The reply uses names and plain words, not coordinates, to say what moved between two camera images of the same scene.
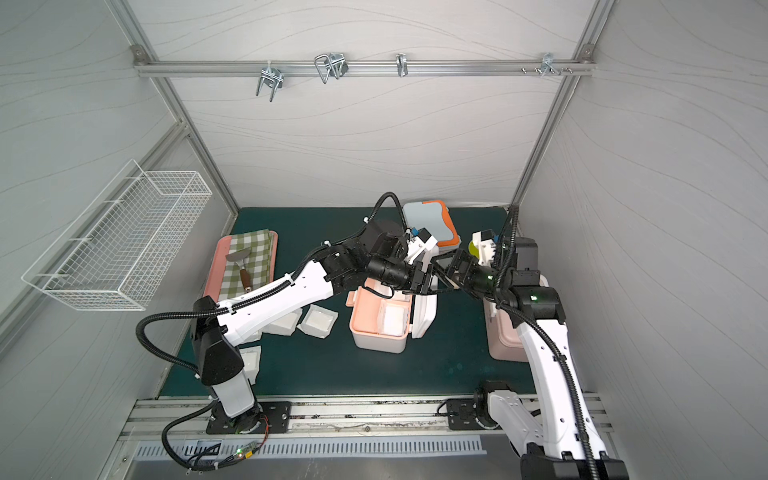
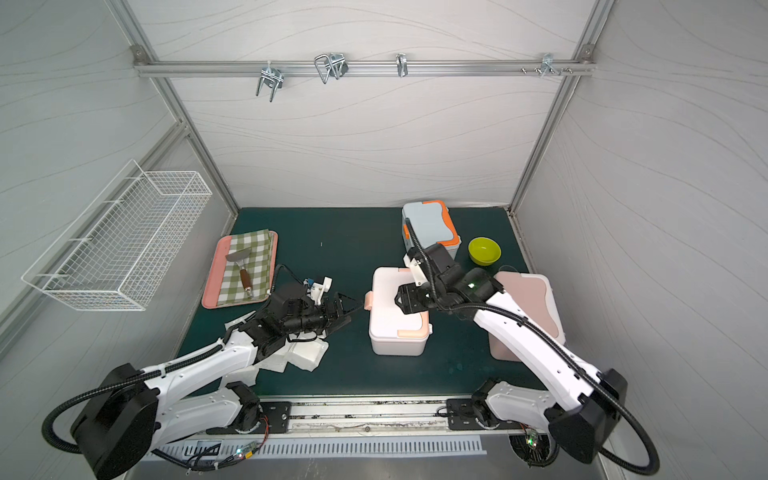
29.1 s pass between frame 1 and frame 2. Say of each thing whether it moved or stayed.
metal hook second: stayed
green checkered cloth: stayed
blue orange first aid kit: stayed
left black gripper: moved
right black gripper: moved
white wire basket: stayed
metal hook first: stayed
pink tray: stayed
